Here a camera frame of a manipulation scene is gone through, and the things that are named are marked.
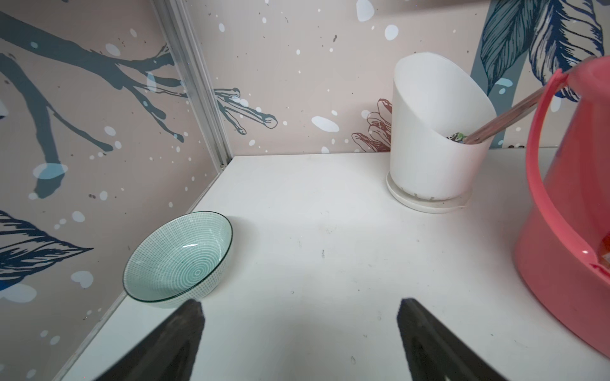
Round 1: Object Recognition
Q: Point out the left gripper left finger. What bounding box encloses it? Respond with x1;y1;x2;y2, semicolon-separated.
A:
98;299;205;381

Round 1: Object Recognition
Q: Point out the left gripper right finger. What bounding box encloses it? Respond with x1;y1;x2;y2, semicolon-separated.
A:
397;298;504;380

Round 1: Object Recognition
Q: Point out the light green bowl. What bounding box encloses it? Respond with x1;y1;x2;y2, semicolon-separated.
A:
122;211;234;309

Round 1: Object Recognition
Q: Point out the pink plastic bucket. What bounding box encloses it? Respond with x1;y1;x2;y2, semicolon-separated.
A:
514;57;609;356

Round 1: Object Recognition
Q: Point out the white slanted cup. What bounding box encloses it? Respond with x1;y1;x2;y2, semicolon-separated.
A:
386;52;497;214

